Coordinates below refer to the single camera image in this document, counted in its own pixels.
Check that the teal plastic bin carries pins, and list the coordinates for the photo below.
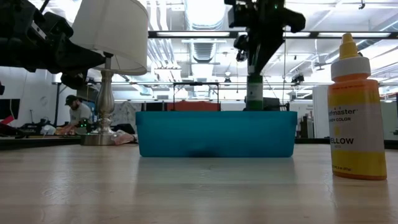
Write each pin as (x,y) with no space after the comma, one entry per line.
(214,133)

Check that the black overhead beam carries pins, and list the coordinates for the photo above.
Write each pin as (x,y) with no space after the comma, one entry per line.
(192,35)

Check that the black background robot arm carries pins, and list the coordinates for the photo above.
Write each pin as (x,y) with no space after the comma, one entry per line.
(34,126)

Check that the pink object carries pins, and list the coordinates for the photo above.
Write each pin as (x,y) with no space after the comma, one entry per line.
(7,119)

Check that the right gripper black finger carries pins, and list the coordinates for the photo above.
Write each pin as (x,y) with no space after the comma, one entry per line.
(251,49)
(269,46)

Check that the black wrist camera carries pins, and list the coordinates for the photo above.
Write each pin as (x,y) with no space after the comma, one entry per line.
(239,17)
(51,26)

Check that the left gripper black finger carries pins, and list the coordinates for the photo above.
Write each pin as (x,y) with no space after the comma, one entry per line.
(77,57)

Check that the black hanging camera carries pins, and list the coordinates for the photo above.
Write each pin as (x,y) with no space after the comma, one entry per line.
(241,46)
(298,78)

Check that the white shade silver table lamp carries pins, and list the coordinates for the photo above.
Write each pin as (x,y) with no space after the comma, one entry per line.
(109,31)

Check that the black aluminium extrusion frame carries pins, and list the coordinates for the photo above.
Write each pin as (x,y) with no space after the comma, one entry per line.
(31,142)

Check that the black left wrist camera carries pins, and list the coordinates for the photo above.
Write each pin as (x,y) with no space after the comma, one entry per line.
(51,26)

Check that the black monitor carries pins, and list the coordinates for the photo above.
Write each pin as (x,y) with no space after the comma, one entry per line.
(9,107)
(272,104)

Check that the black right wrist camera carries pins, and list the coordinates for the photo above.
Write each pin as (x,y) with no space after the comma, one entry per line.
(239,17)

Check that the crumpled clear wrapper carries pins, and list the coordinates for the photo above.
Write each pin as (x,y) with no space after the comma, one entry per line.
(124,137)

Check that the yellow Chefmaster colouring bottle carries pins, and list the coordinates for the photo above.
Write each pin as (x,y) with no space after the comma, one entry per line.
(357,161)

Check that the red partition panel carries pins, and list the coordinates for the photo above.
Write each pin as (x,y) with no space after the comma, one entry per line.
(192,106)

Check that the green Chefmaster colouring bottle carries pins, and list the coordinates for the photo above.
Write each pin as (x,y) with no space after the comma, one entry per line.
(255,93)

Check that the black metal frame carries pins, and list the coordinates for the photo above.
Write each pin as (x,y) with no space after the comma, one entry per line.
(196,83)

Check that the person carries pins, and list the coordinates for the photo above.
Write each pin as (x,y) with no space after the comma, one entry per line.
(79,112)

